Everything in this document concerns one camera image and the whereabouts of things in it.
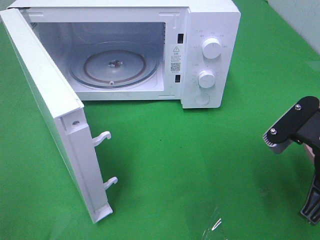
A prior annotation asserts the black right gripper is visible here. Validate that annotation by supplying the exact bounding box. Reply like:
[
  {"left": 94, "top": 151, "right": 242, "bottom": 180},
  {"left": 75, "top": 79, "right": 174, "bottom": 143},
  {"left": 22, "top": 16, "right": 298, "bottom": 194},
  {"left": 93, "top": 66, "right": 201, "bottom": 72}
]
[{"left": 290, "top": 107, "right": 320, "bottom": 225}]

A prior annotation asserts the round white door button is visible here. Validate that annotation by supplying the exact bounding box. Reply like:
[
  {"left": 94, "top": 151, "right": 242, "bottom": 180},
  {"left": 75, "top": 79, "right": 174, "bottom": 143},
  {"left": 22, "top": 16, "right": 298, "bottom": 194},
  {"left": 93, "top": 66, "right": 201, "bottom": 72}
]
[{"left": 194, "top": 93, "right": 210, "bottom": 106}]

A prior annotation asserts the white microwave door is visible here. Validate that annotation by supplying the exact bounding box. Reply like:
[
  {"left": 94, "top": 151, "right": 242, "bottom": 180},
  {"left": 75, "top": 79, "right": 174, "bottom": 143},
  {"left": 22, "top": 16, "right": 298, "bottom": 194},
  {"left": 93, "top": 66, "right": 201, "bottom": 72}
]
[{"left": 0, "top": 8, "right": 118, "bottom": 223}]

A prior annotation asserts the pink round plate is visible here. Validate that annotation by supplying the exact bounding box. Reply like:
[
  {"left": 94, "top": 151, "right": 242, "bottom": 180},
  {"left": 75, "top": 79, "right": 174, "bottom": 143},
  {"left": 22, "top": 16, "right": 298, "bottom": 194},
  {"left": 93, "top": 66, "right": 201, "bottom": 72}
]
[{"left": 303, "top": 144, "right": 315, "bottom": 162}]

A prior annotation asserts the green table cover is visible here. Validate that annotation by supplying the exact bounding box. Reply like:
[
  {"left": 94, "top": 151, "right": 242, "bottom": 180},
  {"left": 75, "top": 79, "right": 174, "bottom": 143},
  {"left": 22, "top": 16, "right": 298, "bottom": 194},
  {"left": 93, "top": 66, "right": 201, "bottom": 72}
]
[{"left": 0, "top": 0, "right": 320, "bottom": 240}]

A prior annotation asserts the lower white round knob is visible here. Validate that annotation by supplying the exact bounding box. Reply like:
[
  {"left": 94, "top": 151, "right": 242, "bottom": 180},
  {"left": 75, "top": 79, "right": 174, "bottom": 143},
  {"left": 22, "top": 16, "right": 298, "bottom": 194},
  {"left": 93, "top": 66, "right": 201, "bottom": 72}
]
[{"left": 198, "top": 70, "right": 216, "bottom": 89}]

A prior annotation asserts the white round knob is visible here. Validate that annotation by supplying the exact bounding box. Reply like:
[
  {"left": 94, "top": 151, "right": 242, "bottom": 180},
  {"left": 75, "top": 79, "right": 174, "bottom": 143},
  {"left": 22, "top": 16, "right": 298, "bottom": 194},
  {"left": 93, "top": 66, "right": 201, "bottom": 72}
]
[
  {"left": 201, "top": 36, "right": 222, "bottom": 59},
  {"left": 198, "top": 70, "right": 216, "bottom": 89}
]

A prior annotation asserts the upper white round knob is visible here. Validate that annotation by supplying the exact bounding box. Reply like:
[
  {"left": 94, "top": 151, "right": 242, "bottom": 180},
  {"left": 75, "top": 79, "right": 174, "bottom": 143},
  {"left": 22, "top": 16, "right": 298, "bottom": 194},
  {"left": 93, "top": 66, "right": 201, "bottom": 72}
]
[{"left": 201, "top": 36, "right": 222, "bottom": 59}]

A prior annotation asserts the white microwave oven body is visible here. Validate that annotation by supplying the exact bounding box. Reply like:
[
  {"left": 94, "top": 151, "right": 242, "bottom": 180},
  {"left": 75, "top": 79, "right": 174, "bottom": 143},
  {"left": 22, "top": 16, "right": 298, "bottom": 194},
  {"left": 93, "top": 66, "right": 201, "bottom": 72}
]
[{"left": 5, "top": 0, "right": 241, "bottom": 109}]

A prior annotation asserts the glass microwave turntable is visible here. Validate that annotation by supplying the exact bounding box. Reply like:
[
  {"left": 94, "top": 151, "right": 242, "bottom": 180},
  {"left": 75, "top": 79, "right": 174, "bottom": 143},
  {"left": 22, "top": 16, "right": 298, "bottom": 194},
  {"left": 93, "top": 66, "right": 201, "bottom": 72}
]
[{"left": 69, "top": 41, "right": 162, "bottom": 89}]

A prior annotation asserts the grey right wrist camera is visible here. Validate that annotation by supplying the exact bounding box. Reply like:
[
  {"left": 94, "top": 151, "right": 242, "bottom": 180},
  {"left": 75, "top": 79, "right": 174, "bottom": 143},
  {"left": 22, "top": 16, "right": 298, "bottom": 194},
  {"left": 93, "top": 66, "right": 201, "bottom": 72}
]
[{"left": 263, "top": 96, "right": 320, "bottom": 154}]

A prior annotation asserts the white wall panel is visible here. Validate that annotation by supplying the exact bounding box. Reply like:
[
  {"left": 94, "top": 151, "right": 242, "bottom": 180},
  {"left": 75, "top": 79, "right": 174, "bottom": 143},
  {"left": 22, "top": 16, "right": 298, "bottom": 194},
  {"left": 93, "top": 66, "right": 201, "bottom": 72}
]
[{"left": 267, "top": 0, "right": 320, "bottom": 54}]

